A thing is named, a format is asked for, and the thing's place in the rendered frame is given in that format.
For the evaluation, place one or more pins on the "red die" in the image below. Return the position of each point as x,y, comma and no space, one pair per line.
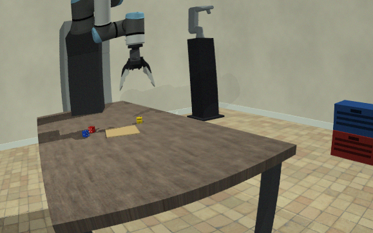
91,129

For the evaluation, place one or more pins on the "tan mat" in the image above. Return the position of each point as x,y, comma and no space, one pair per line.
121,131

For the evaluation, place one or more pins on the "blue die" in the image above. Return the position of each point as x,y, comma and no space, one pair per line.
85,133

